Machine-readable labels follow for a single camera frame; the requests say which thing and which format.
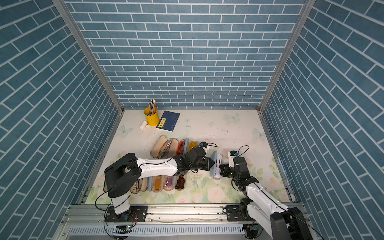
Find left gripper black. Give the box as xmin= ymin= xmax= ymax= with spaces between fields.
xmin=188 ymin=157 xmax=217 ymax=172

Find blue case yellow glasses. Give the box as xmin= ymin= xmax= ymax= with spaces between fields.
xmin=183 ymin=138 xmax=198 ymax=154

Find blue case white glasses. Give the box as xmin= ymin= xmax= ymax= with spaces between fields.
xmin=210 ymin=151 xmax=223 ymax=180

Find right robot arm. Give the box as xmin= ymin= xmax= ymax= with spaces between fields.
xmin=220 ymin=157 xmax=313 ymax=240

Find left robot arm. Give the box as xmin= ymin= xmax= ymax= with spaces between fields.
xmin=104 ymin=146 xmax=215 ymax=215

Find plaid case red glasses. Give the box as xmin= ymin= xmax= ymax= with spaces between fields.
xmin=167 ymin=139 xmax=185 ymax=158

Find beige case striped glasses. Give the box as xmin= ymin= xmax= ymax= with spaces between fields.
xmin=150 ymin=136 xmax=171 ymax=159

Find beige case purple glasses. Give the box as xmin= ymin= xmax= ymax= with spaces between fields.
xmin=163 ymin=176 xmax=176 ymax=191

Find blue case orange glasses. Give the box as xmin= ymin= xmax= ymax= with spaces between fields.
xmin=149 ymin=176 xmax=164 ymax=193

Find beige case black glasses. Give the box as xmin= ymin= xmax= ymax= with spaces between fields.
xmin=130 ymin=178 xmax=149 ymax=194

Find dark blue book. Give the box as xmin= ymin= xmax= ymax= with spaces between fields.
xmin=157 ymin=111 xmax=180 ymax=132

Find yellow pen cup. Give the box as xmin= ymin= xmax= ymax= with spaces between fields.
xmin=144 ymin=108 xmax=160 ymax=127

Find white eraser sharpener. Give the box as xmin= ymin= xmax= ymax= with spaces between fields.
xmin=140 ymin=121 xmax=149 ymax=130

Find pencils in cup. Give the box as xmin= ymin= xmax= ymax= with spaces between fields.
xmin=148 ymin=99 xmax=156 ymax=116

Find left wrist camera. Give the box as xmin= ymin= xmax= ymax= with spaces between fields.
xmin=199 ymin=142 xmax=210 ymax=154

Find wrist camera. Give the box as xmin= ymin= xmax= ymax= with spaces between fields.
xmin=228 ymin=151 xmax=239 ymax=168
xmin=199 ymin=142 xmax=210 ymax=154

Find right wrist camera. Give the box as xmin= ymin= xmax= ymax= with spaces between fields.
xmin=228 ymin=151 xmax=239 ymax=168

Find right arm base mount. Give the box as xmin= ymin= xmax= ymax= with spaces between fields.
xmin=223 ymin=205 xmax=255 ymax=222

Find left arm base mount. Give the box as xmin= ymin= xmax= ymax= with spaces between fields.
xmin=104 ymin=206 xmax=148 ymax=224

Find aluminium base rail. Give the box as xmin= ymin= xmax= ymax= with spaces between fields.
xmin=59 ymin=202 xmax=313 ymax=240

